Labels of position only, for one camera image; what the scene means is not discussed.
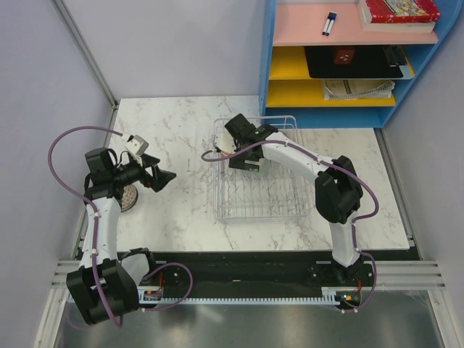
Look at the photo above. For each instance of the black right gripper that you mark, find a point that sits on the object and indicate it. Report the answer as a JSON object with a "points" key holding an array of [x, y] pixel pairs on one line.
{"points": [[238, 162]]}

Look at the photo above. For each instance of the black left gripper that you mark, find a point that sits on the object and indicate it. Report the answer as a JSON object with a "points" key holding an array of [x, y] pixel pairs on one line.
{"points": [[160, 177]]}

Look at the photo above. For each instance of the orange and white bowl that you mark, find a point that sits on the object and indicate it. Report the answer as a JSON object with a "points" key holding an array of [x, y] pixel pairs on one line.
{"points": [[225, 143]]}

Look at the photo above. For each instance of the pale green ribbed bowl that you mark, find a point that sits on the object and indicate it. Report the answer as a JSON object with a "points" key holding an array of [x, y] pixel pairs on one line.
{"points": [[266, 167]]}

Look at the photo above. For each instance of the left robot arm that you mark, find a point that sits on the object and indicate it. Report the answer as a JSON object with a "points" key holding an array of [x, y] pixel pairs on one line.
{"points": [[104, 287]]}

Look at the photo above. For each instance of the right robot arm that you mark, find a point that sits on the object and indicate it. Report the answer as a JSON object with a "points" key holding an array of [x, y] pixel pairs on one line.
{"points": [[337, 193]]}

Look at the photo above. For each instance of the brown checkered blue-rimmed bowl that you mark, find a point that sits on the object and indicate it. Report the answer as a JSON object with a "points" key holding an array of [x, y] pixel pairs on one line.
{"points": [[129, 198]]}

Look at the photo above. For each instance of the spiral bound notebook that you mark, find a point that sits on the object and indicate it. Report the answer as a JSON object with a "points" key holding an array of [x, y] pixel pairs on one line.
{"points": [[357, 89]]}

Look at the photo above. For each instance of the blue shelf unit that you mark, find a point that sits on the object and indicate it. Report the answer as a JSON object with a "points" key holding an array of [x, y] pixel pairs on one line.
{"points": [[286, 88]]}

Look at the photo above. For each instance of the black tablet with red box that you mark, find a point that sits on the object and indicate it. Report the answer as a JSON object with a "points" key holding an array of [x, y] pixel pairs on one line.
{"points": [[350, 62]]}

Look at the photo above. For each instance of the black capped marker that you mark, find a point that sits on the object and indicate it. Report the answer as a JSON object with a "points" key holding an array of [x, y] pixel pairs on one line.
{"points": [[327, 23]]}

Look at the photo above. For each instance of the blue capped marker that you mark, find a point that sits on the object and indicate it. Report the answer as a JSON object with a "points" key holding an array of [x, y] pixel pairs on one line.
{"points": [[331, 25]]}

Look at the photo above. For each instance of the red patterned book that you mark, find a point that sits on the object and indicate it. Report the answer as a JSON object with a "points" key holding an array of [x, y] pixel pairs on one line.
{"points": [[398, 16]]}

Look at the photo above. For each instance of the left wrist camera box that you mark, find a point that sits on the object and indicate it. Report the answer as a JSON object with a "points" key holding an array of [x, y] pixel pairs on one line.
{"points": [[135, 146]]}

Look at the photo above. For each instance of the white wire dish rack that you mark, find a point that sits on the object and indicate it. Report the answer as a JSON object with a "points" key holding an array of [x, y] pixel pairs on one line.
{"points": [[242, 195]]}

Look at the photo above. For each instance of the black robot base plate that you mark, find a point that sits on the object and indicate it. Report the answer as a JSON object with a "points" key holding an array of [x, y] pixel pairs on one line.
{"points": [[253, 273]]}

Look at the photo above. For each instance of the white slotted cable duct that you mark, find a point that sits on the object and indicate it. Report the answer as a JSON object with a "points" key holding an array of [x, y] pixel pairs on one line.
{"points": [[151, 296]]}

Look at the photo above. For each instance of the aluminium corner frame post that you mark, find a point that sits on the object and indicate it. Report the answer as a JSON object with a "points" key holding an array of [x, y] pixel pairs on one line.
{"points": [[84, 50]]}

